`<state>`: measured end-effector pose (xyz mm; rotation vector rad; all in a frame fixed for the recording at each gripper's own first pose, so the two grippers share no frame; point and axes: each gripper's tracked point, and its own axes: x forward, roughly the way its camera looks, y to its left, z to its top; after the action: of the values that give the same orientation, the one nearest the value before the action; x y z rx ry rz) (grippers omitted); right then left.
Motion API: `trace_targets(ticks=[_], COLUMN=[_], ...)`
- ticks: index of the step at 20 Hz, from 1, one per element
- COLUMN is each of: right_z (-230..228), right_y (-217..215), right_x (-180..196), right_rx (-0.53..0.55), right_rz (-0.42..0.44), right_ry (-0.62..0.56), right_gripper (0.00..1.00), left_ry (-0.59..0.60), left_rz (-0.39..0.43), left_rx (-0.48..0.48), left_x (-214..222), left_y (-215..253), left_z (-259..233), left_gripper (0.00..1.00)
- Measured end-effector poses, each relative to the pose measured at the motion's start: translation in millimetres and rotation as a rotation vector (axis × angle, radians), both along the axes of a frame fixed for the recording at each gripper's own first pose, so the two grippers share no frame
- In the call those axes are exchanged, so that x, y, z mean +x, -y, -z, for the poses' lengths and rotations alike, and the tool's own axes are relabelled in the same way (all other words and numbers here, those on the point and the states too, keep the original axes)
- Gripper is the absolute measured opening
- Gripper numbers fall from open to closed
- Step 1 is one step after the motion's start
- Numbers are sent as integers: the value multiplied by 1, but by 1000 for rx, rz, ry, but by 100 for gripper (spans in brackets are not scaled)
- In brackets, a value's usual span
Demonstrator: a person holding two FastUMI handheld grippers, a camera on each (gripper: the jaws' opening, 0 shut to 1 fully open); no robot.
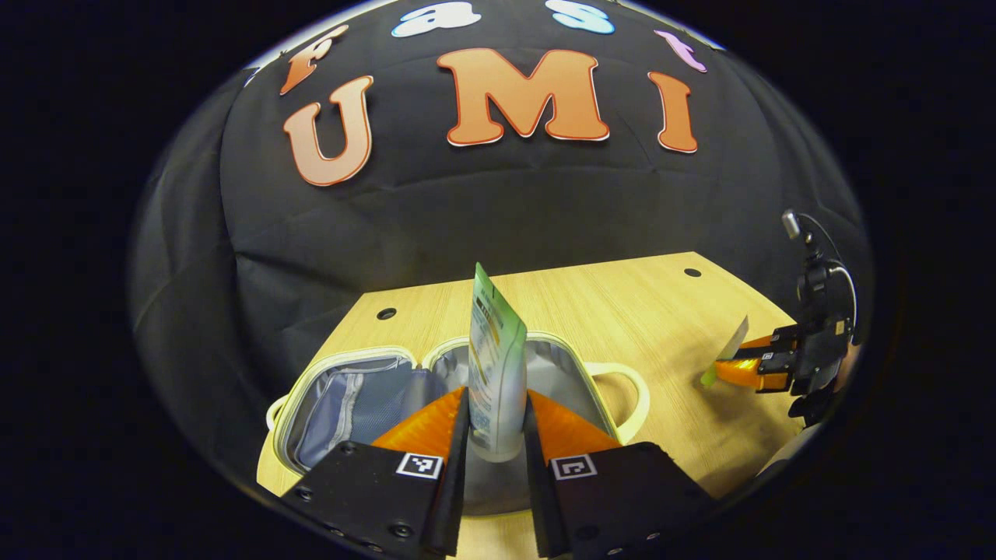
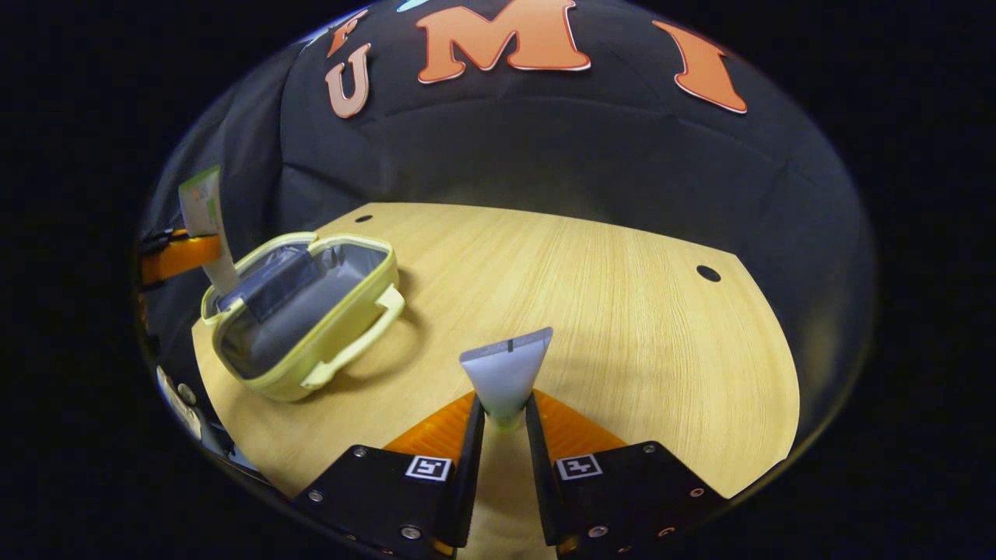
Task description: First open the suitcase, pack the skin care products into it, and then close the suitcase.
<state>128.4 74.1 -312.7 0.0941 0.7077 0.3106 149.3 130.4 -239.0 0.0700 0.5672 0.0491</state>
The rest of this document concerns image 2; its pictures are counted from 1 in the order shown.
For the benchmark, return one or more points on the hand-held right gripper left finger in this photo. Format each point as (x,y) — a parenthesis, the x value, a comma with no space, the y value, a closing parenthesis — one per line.
(467,482)

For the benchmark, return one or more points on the white tube green cap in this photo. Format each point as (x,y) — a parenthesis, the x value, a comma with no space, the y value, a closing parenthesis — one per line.
(506,373)

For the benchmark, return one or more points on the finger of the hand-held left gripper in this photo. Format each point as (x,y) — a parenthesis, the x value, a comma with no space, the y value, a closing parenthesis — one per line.
(167,260)

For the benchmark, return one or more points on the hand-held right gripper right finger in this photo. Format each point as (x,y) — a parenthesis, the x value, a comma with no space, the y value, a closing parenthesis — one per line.
(541,482)

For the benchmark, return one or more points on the pale yellow suitcase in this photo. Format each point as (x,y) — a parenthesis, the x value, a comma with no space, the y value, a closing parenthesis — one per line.
(311,311)

